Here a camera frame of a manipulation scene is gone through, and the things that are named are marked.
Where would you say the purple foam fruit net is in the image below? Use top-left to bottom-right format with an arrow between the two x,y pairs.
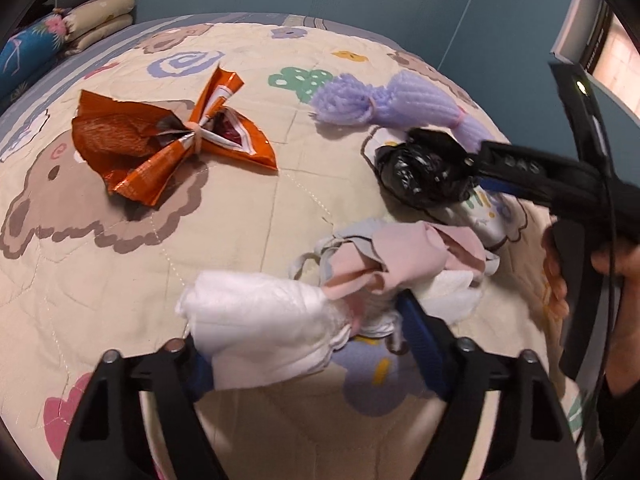
310,70 -> 494,153

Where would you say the cream bear print quilt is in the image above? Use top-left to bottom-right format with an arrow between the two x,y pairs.
0,22 -> 586,480

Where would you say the orange snack wrapper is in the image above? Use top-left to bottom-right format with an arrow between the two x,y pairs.
72,67 -> 278,207

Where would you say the small black plastic bag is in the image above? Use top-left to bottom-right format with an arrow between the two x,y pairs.
373,129 -> 478,210

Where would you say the person's right hand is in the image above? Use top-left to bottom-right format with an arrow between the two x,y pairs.
540,224 -> 640,326

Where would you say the white tissue wad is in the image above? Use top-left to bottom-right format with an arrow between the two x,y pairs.
176,264 -> 484,392

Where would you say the beige folded blanket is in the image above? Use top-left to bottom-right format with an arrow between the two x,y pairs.
63,0 -> 136,56

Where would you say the window with dark frame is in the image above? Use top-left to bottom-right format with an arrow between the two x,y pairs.
551,0 -> 639,118

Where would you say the blue floral folded duvet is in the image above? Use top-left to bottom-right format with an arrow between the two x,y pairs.
1,13 -> 67,99

